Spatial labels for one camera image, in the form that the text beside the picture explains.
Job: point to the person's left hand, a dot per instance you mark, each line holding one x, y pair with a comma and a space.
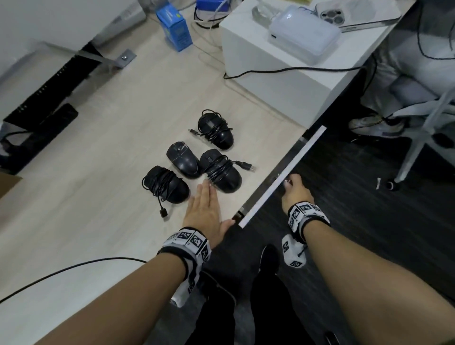
202, 216

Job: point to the person's right hand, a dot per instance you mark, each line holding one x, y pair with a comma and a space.
297, 194

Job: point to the person's right fingers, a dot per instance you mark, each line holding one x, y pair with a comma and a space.
288, 181

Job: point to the person's left thumb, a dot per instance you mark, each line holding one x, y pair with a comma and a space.
227, 225

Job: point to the white drawer front panel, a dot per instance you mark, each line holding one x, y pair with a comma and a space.
284, 174

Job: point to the person's left forearm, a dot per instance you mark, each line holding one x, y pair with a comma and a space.
128, 302

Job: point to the person's right forearm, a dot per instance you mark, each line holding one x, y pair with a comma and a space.
369, 284

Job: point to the right wrist band with markers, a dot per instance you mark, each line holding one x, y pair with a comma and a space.
302, 220

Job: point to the wrist band with markers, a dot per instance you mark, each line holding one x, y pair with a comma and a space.
188, 245
302, 220

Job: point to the left wrist band with markers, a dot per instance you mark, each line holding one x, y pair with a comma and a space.
188, 245

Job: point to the black mouse with grey wheel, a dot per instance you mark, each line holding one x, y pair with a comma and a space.
185, 160

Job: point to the person's black trousers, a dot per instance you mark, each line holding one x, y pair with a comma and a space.
263, 305

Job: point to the white desk riser box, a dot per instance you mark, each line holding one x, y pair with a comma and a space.
284, 71

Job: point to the white translucent plastic case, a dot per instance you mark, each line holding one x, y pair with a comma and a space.
304, 33

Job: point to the white office chair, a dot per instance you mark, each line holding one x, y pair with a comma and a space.
426, 117

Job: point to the clear glass item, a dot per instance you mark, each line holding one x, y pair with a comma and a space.
265, 12

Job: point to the smartphone in clear case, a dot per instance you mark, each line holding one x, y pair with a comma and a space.
359, 14

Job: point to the blue cardboard box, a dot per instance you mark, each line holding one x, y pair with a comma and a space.
174, 28

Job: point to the black perforated panel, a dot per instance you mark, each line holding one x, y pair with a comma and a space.
53, 89

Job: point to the grey metal bracket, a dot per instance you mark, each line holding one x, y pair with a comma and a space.
113, 59

